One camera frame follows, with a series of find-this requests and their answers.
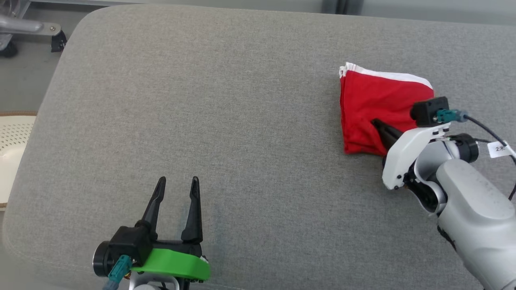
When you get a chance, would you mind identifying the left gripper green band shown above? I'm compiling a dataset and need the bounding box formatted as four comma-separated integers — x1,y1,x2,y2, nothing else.
93,176,211,282

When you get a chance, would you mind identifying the red basketball jersey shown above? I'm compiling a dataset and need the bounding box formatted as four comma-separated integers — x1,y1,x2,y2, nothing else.
339,62,437,157

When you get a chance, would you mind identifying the white cable label tag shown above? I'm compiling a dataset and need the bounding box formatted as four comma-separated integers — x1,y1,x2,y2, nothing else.
487,141,511,159

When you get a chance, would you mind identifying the left camera cable teal plug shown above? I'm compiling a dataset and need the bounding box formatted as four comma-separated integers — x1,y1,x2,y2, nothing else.
103,255,133,290

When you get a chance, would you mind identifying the grey metal foot with casters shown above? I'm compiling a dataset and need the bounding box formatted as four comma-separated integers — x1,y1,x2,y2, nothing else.
0,0,67,58

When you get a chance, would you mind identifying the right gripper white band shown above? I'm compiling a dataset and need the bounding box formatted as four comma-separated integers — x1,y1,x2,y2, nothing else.
371,118,452,191

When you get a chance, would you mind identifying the pale grey partition panel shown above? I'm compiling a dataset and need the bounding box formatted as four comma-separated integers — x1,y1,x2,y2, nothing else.
363,0,516,27

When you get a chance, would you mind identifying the white perforated laundry basket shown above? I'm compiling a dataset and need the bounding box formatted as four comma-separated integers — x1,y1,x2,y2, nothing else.
0,112,37,209

